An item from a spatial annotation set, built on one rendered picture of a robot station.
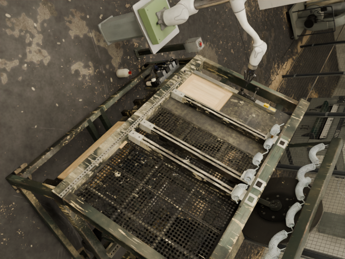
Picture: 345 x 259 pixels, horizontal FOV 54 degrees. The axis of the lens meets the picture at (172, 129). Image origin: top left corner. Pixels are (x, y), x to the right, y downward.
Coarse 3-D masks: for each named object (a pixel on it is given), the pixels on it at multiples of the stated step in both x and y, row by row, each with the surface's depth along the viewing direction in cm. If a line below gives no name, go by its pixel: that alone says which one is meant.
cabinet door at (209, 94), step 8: (192, 80) 356; (200, 80) 358; (184, 88) 347; (192, 88) 348; (200, 88) 350; (208, 88) 351; (216, 88) 352; (192, 96) 341; (200, 96) 342; (208, 96) 343; (216, 96) 345; (224, 96) 345; (208, 104) 335; (216, 104) 336
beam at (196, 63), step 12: (192, 60) 374; (180, 72) 358; (192, 72) 361; (168, 84) 343; (180, 84) 347; (156, 96) 330; (168, 96) 334; (144, 108) 317; (156, 108) 321; (132, 120) 306; (120, 132) 295; (108, 144) 285; (120, 144) 290; (96, 156) 276; (108, 156) 280; (84, 168) 267; (96, 168) 271; (72, 180) 259; (84, 180) 263; (60, 192) 251; (72, 192) 256
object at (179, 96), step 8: (176, 96) 334; (184, 96) 333; (192, 104) 329; (200, 104) 328; (208, 112) 323; (216, 112) 323; (216, 120) 324; (224, 120) 318; (232, 120) 318; (232, 128) 319; (240, 128) 313; (248, 128) 313; (248, 136) 313; (256, 136) 308; (264, 136) 308; (272, 136) 300; (280, 144) 298
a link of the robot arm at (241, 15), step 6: (234, 12) 294; (240, 12) 291; (240, 18) 295; (240, 24) 301; (246, 24) 299; (246, 30) 305; (252, 30) 307; (252, 36) 315; (258, 36) 318; (258, 42) 319; (264, 42) 326; (264, 48) 321
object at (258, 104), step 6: (198, 72) 363; (204, 78) 359; (210, 78) 359; (216, 84) 355; (222, 84) 354; (228, 90) 351; (234, 90) 350; (240, 96) 347; (252, 102) 343; (258, 102) 342; (264, 108) 339
